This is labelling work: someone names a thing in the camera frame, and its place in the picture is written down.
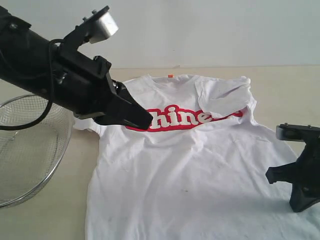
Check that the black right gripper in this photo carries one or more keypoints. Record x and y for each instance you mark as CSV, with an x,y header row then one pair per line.
x,y
304,174

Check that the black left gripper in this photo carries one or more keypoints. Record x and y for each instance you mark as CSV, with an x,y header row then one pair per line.
x,y
84,86

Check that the white t-shirt red logo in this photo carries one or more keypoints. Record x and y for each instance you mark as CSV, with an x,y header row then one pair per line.
x,y
198,171

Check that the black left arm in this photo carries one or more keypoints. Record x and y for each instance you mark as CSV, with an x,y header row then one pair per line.
x,y
26,60

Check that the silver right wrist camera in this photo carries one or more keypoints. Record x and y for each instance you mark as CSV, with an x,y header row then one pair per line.
x,y
297,133

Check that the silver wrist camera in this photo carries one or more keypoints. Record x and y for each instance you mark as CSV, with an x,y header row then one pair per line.
x,y
297,133
99,27

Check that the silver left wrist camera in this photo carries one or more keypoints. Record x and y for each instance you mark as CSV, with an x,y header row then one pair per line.
x,y
99,27

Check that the silver wire mesh basket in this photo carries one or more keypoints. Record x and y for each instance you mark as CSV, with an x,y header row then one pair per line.
x,y
29,157

